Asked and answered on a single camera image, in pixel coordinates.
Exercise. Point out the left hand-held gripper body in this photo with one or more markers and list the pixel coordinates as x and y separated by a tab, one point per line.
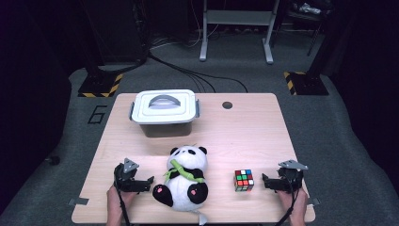
127	180

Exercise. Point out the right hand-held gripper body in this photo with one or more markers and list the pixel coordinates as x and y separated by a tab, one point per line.
290	179

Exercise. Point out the colourful puzzle cube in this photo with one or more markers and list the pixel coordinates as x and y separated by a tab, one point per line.
244	180

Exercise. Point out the panda plush toy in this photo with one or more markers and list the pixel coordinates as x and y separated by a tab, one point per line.
183	188

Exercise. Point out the grey storage box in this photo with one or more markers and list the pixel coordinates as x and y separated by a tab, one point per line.
166	129

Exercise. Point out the person's left hand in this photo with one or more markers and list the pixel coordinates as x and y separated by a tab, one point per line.
112	201

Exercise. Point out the person's right hand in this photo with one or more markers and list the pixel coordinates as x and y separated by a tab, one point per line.
301	205

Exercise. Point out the grey tape strip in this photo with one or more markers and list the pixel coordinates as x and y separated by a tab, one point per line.
78	201
314	201

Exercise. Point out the black round table grommet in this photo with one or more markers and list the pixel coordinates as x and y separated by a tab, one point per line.
227	105

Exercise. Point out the black striped stand base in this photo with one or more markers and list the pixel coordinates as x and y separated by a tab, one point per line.
309	84
98	86

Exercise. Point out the dark side table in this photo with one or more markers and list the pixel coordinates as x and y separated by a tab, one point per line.
306	14

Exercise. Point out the white metal stand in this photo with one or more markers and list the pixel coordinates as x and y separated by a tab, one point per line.
238	17

